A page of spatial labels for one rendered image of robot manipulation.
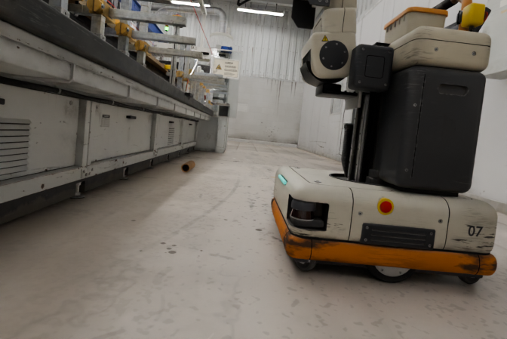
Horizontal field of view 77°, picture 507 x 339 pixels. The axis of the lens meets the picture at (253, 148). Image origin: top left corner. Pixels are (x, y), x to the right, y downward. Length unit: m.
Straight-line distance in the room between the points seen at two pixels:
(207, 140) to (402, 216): 4.82
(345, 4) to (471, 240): 0.90
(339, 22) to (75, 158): 1.35
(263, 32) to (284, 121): 3.33
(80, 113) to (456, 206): 1.62
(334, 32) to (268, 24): 11.26
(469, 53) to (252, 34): 11.34
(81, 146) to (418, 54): 1.50
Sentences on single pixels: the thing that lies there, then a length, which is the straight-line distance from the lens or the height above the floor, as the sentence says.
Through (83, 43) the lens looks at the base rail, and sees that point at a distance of 1.20.
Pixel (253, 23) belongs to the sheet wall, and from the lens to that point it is 12.47.
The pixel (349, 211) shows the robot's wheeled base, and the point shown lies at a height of 0.22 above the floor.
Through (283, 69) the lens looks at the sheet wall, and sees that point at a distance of 12.14.
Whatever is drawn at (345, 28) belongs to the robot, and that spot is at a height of 0.82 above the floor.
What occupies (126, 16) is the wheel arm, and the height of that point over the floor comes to 0.81.
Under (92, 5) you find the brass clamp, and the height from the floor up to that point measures 0.81.
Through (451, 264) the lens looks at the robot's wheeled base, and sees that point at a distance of 1.21.
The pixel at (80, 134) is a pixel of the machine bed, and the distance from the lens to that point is 1.79.
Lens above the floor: 0.43
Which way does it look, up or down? 3 degrees down
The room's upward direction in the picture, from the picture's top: 6 degrees clockwise
